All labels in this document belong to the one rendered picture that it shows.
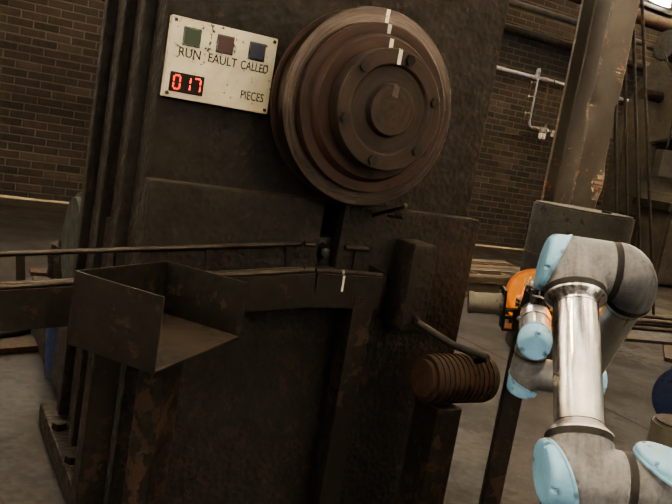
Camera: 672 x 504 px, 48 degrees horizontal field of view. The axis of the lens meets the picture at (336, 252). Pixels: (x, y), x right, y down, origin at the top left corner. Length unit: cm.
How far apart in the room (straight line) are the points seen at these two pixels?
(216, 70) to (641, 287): 104
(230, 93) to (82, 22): 604
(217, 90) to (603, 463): 115
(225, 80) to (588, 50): 475
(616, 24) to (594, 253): 470
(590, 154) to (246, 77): 445
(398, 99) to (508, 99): 839
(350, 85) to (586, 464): 93
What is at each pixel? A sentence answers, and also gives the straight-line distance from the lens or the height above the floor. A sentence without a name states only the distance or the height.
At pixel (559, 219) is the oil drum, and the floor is 80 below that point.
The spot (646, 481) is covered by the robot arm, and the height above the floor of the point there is 57.
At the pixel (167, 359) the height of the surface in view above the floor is 59.
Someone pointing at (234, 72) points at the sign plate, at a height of 114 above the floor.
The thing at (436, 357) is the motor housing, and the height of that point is 53.
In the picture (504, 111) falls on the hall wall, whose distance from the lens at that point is 1013.
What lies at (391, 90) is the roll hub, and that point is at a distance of 178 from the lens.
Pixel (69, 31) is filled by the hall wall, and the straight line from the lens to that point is 781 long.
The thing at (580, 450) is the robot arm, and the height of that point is 60.
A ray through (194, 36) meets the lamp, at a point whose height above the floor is 120.
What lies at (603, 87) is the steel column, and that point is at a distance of 608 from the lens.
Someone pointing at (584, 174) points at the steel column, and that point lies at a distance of 604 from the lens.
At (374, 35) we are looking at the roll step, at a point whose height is 128.
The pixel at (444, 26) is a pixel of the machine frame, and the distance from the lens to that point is 216.
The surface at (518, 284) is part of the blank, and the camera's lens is 209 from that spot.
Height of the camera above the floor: 102
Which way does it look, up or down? 8 degrees down
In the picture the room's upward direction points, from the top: 10 degrees clockwise
